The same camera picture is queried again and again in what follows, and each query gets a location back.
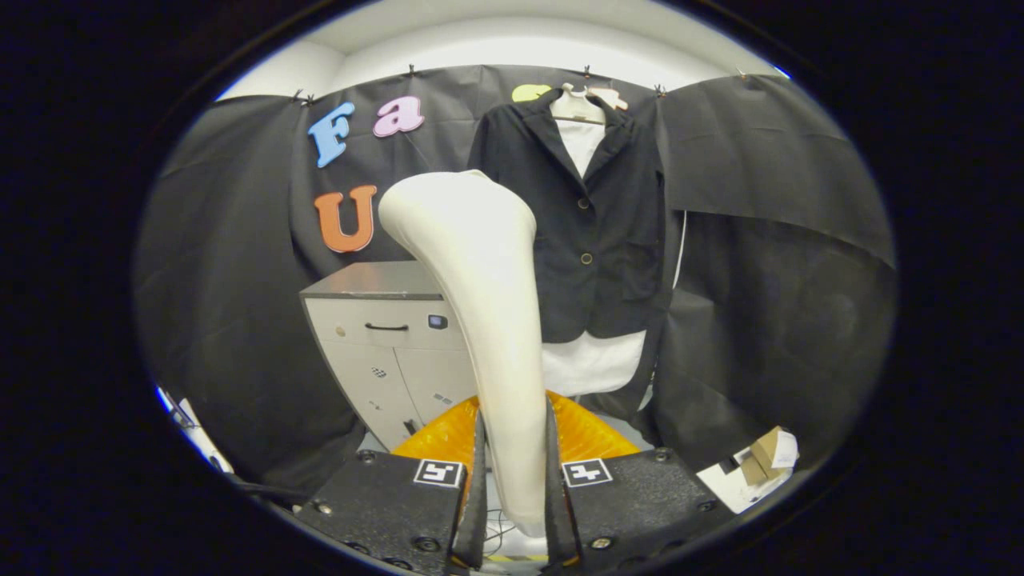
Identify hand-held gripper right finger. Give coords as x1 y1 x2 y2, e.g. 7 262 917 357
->
546 390 737 573

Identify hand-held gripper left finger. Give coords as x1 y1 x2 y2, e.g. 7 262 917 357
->
294 390 489 575

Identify white garment steamer with hose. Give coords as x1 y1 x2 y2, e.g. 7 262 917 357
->
378 170 553 538

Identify black blazer jacket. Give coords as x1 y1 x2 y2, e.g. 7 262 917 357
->
466 88 666 345

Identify white clothes hanger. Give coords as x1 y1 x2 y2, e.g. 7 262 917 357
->
550 82 609 126

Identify white mannequin torso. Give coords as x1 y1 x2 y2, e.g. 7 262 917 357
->
540 118 647 398

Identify small white box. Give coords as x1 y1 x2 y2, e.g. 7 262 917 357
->
696 432 801 514

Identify grey drawer cabinet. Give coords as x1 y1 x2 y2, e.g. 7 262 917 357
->
300 262 481 453

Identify black backdrop cloth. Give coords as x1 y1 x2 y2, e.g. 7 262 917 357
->
136 64 898 497

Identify tangled black floor cables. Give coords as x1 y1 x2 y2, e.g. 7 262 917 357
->
485 509 519 557

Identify thin white hanging cable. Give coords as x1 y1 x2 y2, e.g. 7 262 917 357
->
672 210 689 290

